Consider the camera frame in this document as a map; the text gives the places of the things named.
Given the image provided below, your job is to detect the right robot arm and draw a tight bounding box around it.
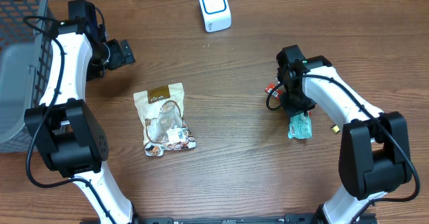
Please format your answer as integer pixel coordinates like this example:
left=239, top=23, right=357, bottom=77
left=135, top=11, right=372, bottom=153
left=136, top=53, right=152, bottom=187
left=276, top=45, right=420, bottom=223

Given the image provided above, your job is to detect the red snack stick packet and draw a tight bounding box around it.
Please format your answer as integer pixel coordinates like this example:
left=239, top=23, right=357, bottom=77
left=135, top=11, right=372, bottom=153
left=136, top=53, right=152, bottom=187
left=264, top=82, right=284, bottom=101

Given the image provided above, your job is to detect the teal Kleenex tissue pack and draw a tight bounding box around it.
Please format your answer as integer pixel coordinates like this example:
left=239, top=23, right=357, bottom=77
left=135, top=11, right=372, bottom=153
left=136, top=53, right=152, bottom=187
left=288, top=113, right=312, bottom=139

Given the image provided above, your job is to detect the white barcode scanner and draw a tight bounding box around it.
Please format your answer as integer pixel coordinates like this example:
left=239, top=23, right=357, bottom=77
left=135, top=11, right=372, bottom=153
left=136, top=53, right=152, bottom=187
left=198, top=0, right=232, bottom=33

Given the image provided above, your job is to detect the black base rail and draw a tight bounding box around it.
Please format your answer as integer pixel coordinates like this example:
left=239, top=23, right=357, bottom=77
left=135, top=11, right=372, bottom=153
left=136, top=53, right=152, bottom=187
left=140, top=213, right=378, bottom=224

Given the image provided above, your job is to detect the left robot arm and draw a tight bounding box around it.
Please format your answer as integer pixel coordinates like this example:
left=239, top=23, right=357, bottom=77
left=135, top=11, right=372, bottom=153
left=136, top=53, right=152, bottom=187
left=24, top=0, right=141, bottom=223

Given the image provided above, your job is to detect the grey plastic mesh basket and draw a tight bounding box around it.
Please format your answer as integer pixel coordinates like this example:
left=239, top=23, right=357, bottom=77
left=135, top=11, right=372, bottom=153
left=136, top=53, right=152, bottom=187
left=1, top=0, right=53, bottom=153

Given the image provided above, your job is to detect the brown snack pouch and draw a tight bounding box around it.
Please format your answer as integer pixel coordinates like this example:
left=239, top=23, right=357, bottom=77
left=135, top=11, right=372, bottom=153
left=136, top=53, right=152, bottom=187
left=133, top=82, right=196, bottom=156

